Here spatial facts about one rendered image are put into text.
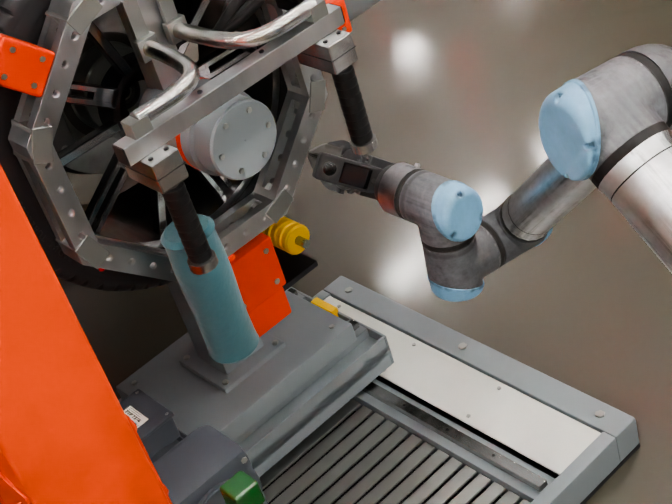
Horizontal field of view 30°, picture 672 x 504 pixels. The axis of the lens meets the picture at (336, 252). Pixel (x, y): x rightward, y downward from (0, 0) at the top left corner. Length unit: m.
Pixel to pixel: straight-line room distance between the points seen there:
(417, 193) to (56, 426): 0.74
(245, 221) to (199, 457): 0.41
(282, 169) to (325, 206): 1.08
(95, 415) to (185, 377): 0.91
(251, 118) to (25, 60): 0.35
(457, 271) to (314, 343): 0.50
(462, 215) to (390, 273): 0.97
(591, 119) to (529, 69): 2.07
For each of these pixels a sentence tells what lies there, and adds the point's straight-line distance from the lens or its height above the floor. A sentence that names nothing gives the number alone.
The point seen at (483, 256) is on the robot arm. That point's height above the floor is 0.52.
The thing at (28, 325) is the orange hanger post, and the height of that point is 0.96.
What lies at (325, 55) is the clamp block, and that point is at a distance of 1.92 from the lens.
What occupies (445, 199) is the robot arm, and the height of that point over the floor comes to 0.66.
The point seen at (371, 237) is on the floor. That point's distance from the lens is 3.11.
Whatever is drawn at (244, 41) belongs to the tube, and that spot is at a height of 1.00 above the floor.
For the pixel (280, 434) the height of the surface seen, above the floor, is 0.15.
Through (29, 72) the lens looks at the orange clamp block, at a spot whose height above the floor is 1.06.
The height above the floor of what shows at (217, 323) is 0.57.
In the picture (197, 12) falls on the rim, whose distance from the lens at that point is 2.15.
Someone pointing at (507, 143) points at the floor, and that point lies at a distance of 3.33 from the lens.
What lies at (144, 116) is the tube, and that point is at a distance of 1.77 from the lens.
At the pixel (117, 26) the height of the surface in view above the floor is 0.94.
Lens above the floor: 1.80
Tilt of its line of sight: 35 degrees down
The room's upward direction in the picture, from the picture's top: 18 degrees counter-clockwise
